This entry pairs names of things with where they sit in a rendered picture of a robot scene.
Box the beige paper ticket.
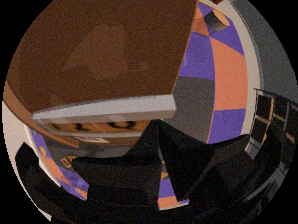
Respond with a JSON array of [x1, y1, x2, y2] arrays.
[[77, 137, 109, 143]]

